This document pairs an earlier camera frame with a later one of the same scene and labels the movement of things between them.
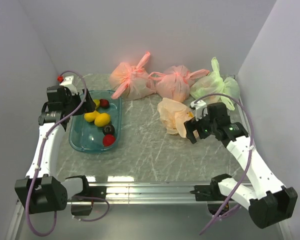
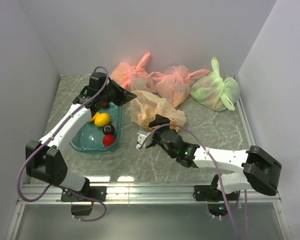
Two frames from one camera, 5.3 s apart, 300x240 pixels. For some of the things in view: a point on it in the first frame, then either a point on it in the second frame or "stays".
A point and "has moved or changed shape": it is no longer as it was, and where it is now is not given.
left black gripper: x=88 y=106 -> x=124 y=97
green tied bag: x=212 y=83 stays
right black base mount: x=212 y=192 stays
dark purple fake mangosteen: x=109 y=129 stays
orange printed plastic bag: x=173 y=115 has moved or changed shape
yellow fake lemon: x=102 y=119 stays
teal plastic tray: x=86 y=137 stays
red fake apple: x=108 y=139 stays
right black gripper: x=191 y=125 -> x=159 y=120
